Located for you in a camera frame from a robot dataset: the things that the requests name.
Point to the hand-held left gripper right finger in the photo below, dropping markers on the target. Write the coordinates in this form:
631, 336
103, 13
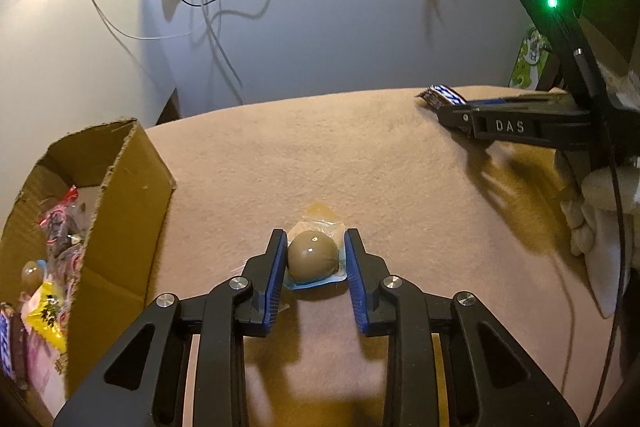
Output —
356, 287

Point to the green printed bag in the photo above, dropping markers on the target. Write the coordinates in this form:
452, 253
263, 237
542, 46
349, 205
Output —
530, 62

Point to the yellow candy packet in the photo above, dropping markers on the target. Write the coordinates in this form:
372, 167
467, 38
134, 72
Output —
47, 317

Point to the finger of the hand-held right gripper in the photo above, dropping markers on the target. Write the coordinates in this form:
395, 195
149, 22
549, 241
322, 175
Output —
510, 127
530, 99

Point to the packaged brown egg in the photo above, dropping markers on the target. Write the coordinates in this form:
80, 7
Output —
32, 277
312, 257

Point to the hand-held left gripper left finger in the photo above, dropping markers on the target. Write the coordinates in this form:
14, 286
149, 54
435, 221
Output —
274, 287

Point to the cardboard box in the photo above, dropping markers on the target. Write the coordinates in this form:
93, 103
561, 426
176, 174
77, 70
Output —
125, 217

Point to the person's right hand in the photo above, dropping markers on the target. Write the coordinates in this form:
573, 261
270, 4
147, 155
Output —
597, 192

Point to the blue snack bar packet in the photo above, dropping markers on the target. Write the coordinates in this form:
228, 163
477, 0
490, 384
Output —
442, 96

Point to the red-edged clear cake packet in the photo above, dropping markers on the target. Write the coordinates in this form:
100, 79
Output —
67, 257
60, 217

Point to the pink snack packet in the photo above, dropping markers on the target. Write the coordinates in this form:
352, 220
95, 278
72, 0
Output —
42, 372

